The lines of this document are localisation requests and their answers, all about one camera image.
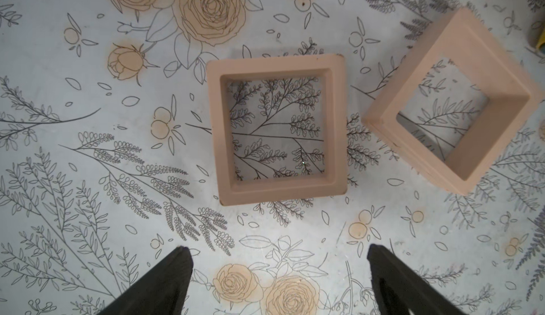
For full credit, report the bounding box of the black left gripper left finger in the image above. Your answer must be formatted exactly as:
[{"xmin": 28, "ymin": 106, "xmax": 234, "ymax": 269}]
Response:
[{"xmin": 101, "ymin": 246, "xmax": 194, "ymax": 315}]

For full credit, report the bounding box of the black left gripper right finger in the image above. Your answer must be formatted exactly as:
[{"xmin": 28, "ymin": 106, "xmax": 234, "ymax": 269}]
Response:
[{"xmin": 367, "ymin": 244, "xmax": 462, "ymax": 315}]

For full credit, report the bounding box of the pink square brooch box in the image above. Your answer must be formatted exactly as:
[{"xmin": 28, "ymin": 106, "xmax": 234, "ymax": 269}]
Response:
[
  {"xmin": 363, "ymin": 8, "xmax": 544, "ymax": 195},
  {"xmin": 206, "ymin": 54, "xmax": 348, "ymax": 206}
]

